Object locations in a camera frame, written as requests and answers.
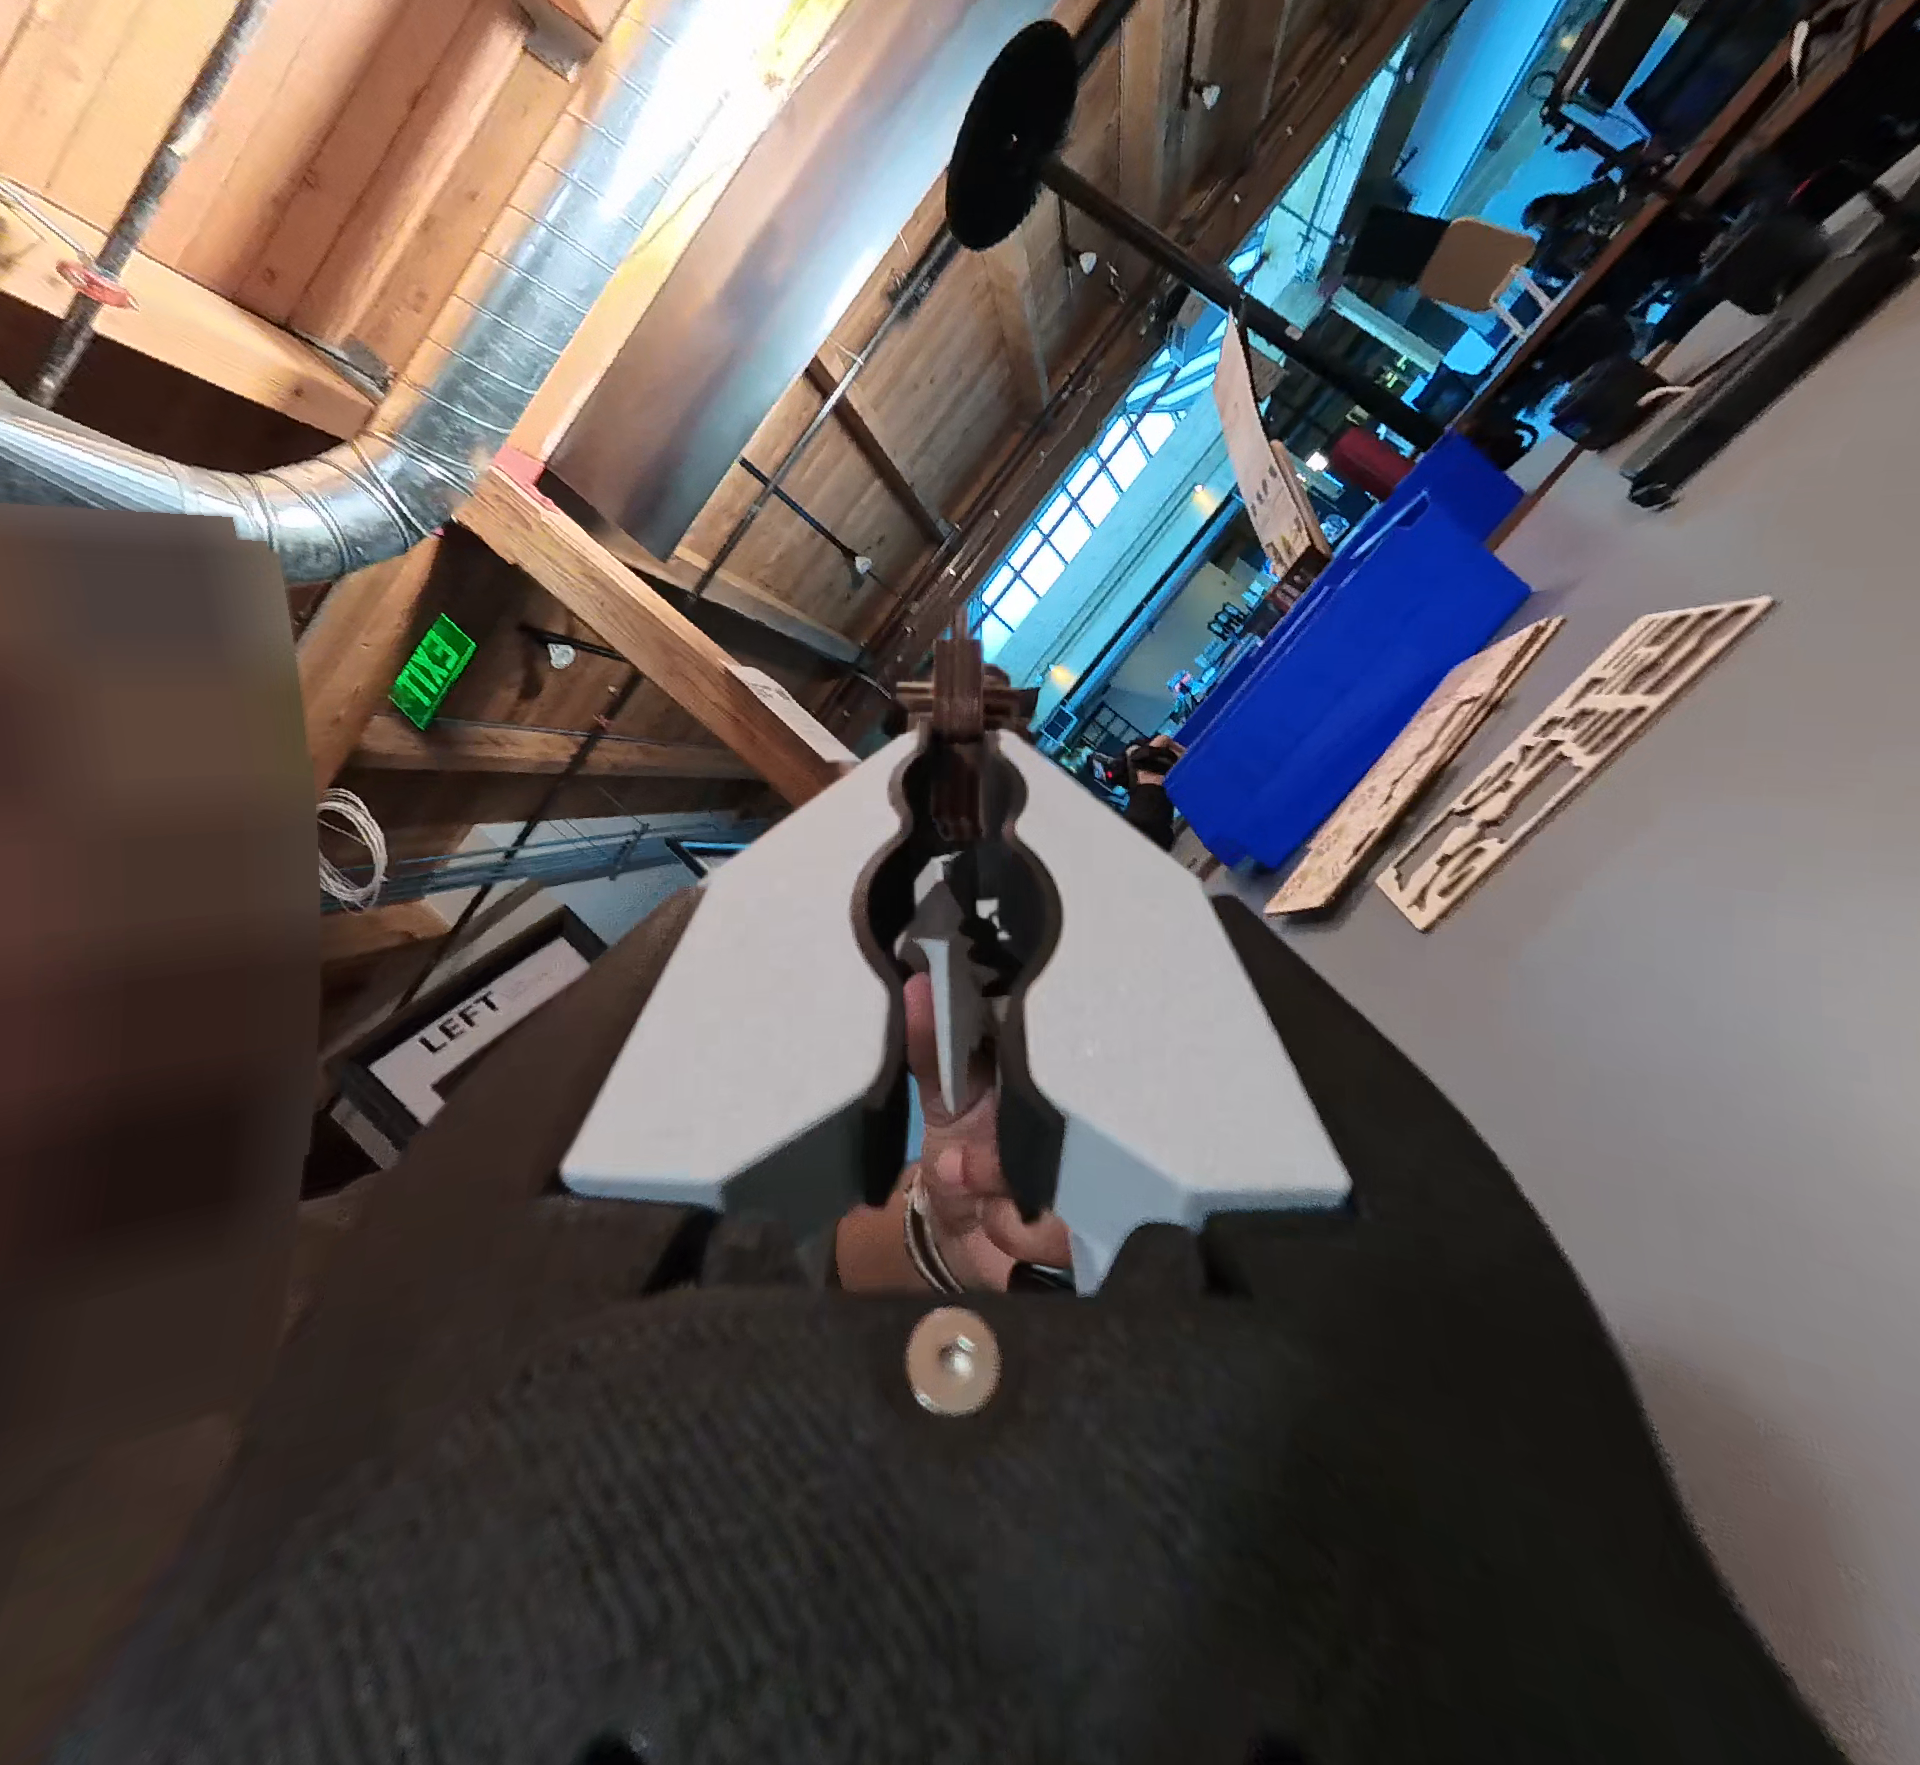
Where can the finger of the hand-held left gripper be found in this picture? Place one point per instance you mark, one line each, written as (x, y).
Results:
(941, 1001)

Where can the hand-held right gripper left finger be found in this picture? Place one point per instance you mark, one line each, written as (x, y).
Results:
(735, 1015)

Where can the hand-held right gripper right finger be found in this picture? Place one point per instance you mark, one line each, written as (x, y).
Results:
(1184, 1030)

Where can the small wooden puzzle piece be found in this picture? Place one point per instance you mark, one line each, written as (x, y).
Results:
(960, 708)

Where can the person's left forearm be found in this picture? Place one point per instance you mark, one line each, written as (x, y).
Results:
(870, 1246)

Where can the grey desk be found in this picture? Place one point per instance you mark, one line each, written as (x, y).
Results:
(1724, 1121)

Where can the person's left hand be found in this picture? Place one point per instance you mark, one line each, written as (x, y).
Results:
(983, 1197)

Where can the engraved wooden puzzle sheet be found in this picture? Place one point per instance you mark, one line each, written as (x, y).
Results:
(1396, 806)

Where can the blue plastic bin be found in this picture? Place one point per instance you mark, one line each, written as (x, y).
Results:
(1351, 685)

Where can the green exit sign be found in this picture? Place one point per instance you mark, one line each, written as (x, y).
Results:
(432, 673)

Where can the large window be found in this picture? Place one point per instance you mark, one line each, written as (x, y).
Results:
(1073, 521)

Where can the hanging plywood board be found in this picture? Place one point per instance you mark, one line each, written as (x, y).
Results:
(1276, 475)

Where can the red cylinder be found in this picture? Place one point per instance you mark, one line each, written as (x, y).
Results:
(1373, 464)

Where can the wooden puzzle sheet with cutouts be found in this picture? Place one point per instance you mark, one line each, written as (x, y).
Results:
(1724, 629)

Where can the tan chair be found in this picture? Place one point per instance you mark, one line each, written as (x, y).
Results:
(1476, 264)

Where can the black pole with round flange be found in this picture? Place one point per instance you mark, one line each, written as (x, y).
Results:
(1008, 131)

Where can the long black flat object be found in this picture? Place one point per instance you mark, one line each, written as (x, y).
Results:
(1770, 371)

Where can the black ceiling pipe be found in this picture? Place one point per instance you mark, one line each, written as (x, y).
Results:
(179, 145)

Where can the black monitor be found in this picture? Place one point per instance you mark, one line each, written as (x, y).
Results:
(1641, 2)

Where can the silver metal air duct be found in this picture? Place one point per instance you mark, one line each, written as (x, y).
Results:
(601, 190)

